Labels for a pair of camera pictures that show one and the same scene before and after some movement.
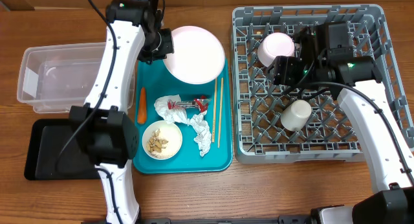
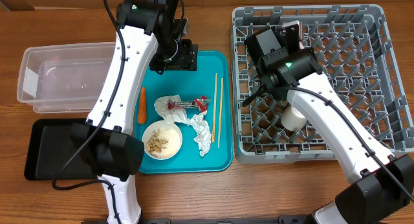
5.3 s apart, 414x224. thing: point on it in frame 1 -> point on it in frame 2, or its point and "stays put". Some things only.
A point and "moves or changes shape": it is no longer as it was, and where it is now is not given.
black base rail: [283, 219] stays put
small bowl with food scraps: [162, 140] stays put
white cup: [295, 116] stays put
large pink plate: [198, 55] moves or changes shape
